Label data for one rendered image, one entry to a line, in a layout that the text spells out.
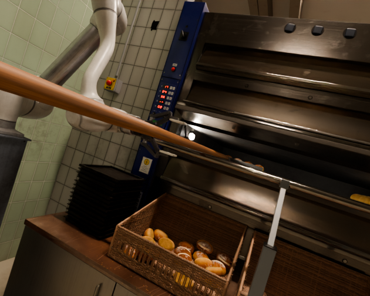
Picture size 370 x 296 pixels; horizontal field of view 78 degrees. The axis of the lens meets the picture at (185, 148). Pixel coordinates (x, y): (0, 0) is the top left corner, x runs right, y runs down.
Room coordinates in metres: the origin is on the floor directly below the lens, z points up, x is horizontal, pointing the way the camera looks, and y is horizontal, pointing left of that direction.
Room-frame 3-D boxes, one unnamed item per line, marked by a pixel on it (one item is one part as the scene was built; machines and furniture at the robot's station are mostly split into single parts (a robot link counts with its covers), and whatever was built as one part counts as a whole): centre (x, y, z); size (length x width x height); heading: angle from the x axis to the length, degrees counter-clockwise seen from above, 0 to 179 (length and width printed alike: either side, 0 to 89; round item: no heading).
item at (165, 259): (1.19, -0.14, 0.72); 0.56 x 0.49 x 0.28; 69
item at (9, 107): (0.98, 0.81, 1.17); 0.18 x 0.16 x 0.22; 4
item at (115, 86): (1.71, 0.66, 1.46); 0.10 x 0.07 x 0.10; 69
